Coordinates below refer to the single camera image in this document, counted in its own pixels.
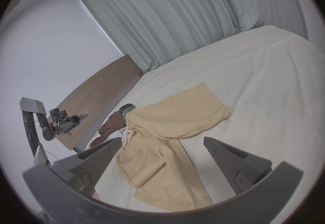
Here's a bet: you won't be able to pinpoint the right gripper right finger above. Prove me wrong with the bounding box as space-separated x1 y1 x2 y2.
203 136 273 196

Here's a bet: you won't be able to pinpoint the black garment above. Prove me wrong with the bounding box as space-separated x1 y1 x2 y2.
119 103 134 115

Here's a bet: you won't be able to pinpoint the bed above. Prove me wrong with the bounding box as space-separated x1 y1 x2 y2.
54 24 325 212

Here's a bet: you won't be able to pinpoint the green garment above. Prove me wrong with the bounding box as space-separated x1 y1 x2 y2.
122 105 137 126

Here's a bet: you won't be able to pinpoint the brown garment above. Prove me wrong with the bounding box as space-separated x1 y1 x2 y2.
90 111 126 148

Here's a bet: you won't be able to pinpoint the beige shorts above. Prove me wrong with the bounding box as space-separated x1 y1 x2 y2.
115 81 231 212

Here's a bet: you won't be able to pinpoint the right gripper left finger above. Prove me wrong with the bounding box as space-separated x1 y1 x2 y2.
54 137 123 194

